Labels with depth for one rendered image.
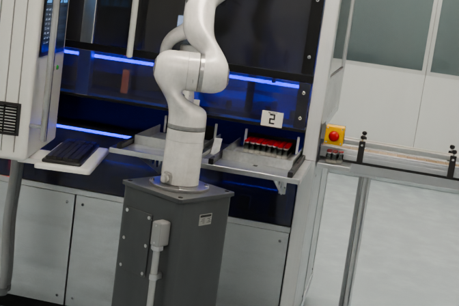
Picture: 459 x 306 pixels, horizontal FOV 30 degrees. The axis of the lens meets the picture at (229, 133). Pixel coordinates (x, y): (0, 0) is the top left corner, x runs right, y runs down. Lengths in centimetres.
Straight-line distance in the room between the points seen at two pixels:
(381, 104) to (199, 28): 535
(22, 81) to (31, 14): 24
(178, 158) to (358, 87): 540
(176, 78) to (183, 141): 19
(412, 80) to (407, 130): 46
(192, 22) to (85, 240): 129
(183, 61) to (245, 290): 125
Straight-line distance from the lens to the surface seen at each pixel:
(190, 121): 262
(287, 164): 312
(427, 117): 796
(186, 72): 260
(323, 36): 332
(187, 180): 265
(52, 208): 368
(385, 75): 793
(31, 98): 308
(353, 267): 360
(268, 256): 348
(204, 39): 268
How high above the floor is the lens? 146
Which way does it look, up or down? 9 degrees down
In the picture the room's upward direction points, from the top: 8 degrees clockwise
